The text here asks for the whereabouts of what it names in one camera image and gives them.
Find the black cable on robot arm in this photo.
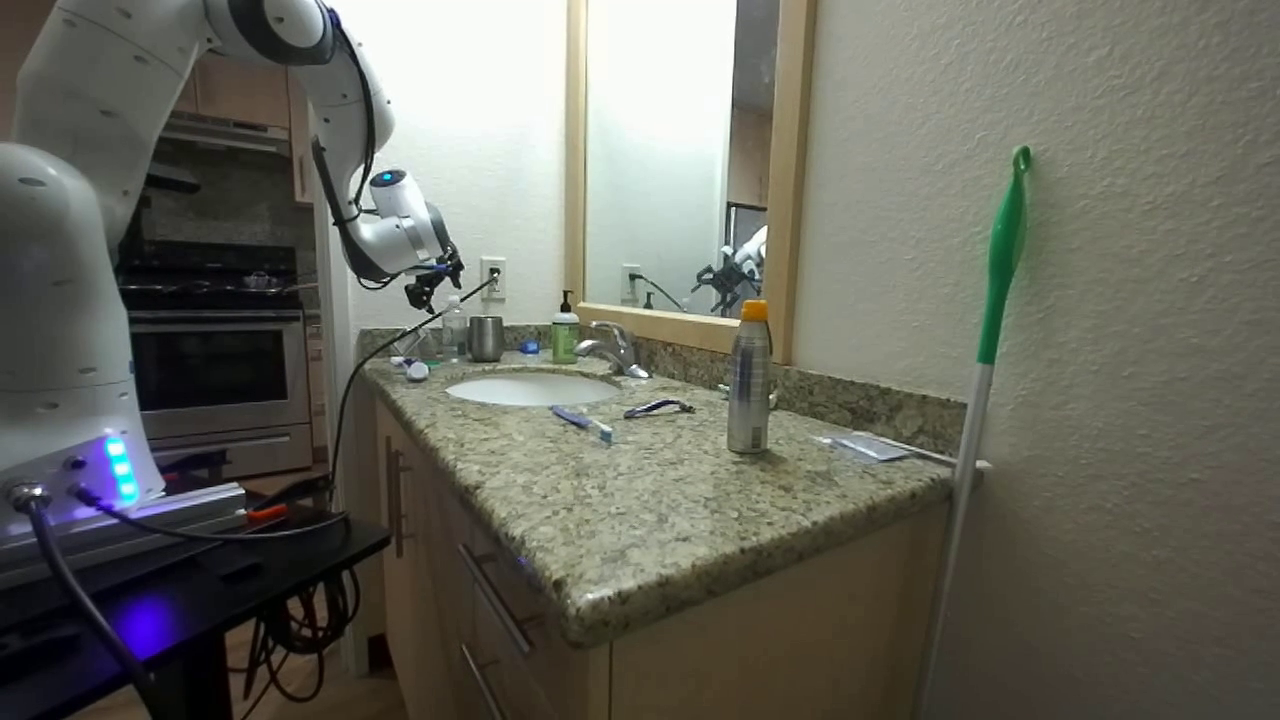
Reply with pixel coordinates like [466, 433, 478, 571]
[308, 131, 379, 294]

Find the stainless steel cup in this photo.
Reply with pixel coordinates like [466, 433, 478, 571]
[468, 311, 513, 367]

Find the silver spray can orange cap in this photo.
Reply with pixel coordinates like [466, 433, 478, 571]
[724, 297, 775, 461]

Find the wooden vanity cabinet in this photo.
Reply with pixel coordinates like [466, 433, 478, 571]
[366, 398, 958, 720]

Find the metal drawer handle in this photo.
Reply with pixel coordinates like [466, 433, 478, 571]
[456, 640, 513, 720]
[456, 541, 541, 659]

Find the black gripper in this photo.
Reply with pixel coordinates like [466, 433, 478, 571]
[405, 238, 468, 318]

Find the green soap pump dispenser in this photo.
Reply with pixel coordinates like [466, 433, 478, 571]
[547, 284, 590, 367]

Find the chrome faucet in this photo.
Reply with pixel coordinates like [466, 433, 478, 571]
[578, 321, 655, 383]

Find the black robot table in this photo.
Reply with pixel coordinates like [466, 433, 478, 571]
[0, 504, 394, 720]

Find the wooden upper kitchen cabinet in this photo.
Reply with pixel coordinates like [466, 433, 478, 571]
[173, 43, 317, 137]

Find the long black power cable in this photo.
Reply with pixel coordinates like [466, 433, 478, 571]
[322, 275, 501, 504]

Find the green white mop handle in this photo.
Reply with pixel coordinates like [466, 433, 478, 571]
[913, 139, 1042, 720]

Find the stainless steel oven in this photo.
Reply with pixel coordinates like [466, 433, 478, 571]
[116, 238, 326, 490]

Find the clear plastic bottle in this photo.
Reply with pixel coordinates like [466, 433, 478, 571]
[436, 308, 472, 367]

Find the black base cable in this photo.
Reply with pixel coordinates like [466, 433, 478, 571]
[7, 484, 157, 696]

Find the aluminium mounting rail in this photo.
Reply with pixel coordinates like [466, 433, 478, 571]
[0, 482, 252, 563]

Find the wood framed wall mirror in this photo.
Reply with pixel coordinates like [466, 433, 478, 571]
[562, 0, 819, 362]

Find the black orange clamp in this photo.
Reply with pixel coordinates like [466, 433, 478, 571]
[240, 493, 308, 533]

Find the blue white toothbrush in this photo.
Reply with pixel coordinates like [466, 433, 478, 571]
[547, 402, 620, 449]

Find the white oval sink basin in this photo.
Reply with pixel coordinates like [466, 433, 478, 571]
[440, 367, 627, 411]

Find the black cable bundle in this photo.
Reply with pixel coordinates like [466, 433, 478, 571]
[235, 563, 368, 711]

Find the flat white packet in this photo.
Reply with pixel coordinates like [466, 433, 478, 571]
[812, 430, 938, 469]

